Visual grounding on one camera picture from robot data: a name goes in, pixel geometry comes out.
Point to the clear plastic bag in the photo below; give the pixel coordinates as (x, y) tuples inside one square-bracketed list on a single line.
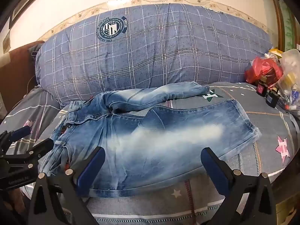
[(290, 61)]

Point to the blue plaid pillow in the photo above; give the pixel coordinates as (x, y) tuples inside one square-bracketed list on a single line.
[(164, 51)]

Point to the grey star-print bedsheet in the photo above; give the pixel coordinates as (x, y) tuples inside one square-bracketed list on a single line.
[(257, 121)]

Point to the wooden door frame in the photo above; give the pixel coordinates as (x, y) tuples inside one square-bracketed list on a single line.
[(279, 16)]

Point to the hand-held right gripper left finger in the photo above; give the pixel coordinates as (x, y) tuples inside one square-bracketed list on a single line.
[(90, 168)]

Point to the small black box blue label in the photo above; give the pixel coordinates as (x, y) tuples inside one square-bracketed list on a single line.
[(271, 99)]

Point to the faded blue jeans pants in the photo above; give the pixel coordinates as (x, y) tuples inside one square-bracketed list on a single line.
[(152, 133)]

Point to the small black box red label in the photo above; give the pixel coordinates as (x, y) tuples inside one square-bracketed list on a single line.
[(261, 88)]

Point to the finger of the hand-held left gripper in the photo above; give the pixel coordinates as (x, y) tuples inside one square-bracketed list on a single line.
[(21, 131), (39, 147)]

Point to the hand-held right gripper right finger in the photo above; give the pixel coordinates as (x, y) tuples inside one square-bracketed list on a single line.
[(212, 166)]

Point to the brown wooden headboard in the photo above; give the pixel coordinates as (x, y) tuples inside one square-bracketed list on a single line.
[(18, 61)]

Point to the red plastic bag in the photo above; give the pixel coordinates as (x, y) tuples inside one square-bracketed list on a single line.
[(264, 68)]

